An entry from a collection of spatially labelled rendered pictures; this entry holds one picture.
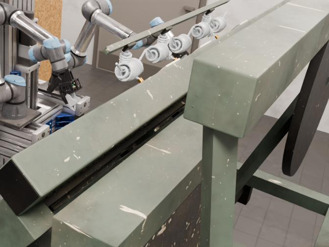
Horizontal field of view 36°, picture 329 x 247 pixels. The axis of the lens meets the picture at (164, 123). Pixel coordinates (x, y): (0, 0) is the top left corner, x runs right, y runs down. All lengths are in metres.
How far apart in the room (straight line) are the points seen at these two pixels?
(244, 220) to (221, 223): 3.33
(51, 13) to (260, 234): 2.72
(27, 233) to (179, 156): 0.42
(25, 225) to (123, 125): 0.35
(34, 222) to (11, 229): 0.05
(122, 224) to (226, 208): 0.26
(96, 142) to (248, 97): 0.53
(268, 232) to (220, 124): 3.43
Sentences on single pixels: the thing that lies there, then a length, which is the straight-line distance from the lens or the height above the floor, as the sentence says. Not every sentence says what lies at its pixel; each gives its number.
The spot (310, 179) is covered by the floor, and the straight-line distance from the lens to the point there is 5.02.
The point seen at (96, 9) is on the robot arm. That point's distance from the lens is 3.07.
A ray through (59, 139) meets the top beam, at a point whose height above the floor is 1.88.
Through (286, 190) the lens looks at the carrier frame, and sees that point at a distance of 3.23.
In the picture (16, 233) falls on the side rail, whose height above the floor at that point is 1.71.
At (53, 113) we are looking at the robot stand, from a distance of 3.29.
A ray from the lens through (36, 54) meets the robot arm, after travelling 2.50.
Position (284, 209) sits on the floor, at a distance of 4.47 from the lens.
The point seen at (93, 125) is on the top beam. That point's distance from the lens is 1.19.
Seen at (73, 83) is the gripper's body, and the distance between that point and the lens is 2.45.
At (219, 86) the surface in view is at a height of 2.17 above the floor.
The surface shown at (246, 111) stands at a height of 2.15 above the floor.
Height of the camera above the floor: 2.44
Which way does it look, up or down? 27 degrees down
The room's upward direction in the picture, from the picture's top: 9 degrees clockwise
